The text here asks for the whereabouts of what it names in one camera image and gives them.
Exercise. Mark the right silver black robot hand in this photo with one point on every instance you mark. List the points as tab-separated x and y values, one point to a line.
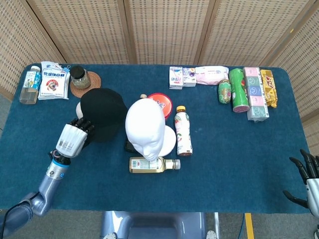
313	191

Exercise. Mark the blue table cloth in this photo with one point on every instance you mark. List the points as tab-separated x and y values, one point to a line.
224	161

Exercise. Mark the white foam mannequin head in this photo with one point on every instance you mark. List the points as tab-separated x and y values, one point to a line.
144	124

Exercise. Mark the pink wet wipes pack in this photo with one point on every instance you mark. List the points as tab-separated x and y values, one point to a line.
211	74

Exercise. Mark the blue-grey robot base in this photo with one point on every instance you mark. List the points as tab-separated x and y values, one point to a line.
154	224

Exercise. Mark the yellow tea plastic bottle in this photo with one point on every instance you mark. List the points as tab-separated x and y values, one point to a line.
139	168

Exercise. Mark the beige ceramic bowl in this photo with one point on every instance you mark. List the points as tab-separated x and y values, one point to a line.
79	110

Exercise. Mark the purple white drink carton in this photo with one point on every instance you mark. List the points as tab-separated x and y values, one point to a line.
189	77

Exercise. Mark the round woven coaster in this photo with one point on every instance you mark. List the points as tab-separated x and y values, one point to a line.
96	82

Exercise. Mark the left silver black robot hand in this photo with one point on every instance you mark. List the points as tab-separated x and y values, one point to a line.
71	139

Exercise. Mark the pastel tissue multipack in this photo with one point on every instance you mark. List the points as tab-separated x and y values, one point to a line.
256	99

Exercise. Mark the red round lid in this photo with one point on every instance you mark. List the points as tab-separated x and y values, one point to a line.
164	102

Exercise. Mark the clear water bottle blue label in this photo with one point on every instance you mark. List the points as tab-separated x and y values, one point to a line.
30	87

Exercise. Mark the blue binder clip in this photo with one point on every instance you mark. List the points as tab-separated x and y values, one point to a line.
66	67

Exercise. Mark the yellow snack bag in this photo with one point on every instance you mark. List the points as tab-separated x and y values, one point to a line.
269	87

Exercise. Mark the woven folding screen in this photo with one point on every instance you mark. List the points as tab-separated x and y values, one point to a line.
162	30

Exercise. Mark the white floral drink bottle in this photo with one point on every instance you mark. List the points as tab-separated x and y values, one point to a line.
183	134

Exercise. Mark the white sugar bag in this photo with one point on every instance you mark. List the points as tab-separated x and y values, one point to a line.
53	84

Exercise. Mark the white milk carton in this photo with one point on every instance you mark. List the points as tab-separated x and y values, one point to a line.
175	78

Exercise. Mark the green cylindrical snack can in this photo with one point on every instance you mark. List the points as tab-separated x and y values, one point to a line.
238	89

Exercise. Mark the glass jar black lid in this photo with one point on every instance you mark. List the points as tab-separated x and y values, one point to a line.
79	77

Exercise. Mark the green egg-shaped can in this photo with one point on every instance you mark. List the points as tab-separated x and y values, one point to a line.
224	92

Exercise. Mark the black baseball cap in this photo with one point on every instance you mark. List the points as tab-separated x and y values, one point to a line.
104	112

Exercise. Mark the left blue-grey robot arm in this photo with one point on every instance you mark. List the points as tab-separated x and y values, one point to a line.
52	179

